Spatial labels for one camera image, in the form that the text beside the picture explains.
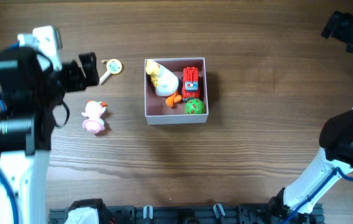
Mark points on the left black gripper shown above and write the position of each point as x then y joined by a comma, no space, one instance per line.
79,74

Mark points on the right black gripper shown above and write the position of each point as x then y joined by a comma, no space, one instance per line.
335,25

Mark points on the white plush duck toy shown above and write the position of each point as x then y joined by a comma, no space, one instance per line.
165,82

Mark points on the red toy fire truck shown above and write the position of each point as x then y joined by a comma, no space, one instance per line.
190,81

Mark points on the green patterned ball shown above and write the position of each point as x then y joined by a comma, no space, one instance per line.
195,106

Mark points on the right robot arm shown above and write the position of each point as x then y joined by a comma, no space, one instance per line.
334,160

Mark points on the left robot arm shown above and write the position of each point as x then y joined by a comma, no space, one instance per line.
31,87

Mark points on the wooden rattle drum toy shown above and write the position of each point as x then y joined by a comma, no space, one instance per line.
113,67

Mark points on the pink plush chick toy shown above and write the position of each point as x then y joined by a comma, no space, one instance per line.
93,112

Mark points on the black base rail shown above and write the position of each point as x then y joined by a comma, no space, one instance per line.
243,213

